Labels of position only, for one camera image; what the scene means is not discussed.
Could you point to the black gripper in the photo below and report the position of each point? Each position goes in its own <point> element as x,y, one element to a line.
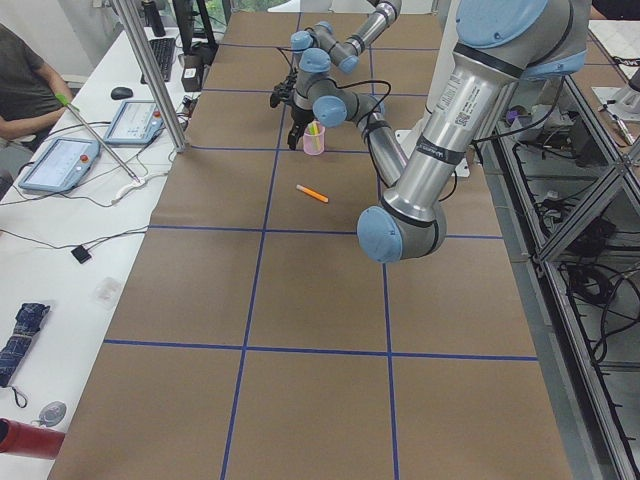
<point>300,114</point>

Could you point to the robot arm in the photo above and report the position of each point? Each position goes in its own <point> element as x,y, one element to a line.
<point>345,53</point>
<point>498,43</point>

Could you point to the pink mesh pen holder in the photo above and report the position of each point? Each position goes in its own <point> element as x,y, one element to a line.
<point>314,144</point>

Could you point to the orange highlighter pen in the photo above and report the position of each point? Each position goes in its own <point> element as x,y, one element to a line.
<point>312,193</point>

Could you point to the black monitor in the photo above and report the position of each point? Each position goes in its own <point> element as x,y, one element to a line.
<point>189,14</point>

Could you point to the black keyboard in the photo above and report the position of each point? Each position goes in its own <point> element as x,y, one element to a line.
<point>163,50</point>

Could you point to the far teach pendant tablet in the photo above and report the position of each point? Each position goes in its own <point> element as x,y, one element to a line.
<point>136,123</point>

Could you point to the teach pendant tablet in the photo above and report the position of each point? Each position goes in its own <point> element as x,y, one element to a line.
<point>136,123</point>
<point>61,166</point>

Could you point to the black computer mouse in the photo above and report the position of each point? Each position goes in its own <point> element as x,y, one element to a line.
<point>121,93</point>

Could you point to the black bottle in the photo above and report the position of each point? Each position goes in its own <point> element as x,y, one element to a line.
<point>153,17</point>

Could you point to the near teach pendant tablet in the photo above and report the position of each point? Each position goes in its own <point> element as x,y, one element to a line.
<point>61,166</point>

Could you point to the metal rod with green tip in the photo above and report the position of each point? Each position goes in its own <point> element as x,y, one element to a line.
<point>65,102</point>

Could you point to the small black sensor box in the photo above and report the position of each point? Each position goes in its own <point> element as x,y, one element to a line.
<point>81,254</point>

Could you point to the seated person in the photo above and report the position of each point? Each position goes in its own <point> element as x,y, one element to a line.
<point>29,90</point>

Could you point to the folded blue umbrella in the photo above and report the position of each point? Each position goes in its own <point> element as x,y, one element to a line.
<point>28,322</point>

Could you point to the red bottle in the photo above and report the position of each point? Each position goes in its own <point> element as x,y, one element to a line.
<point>21,439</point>

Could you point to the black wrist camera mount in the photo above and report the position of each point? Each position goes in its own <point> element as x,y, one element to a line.
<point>282,93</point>

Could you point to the aluminium frame post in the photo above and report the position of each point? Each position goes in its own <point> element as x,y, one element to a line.
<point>127,13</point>

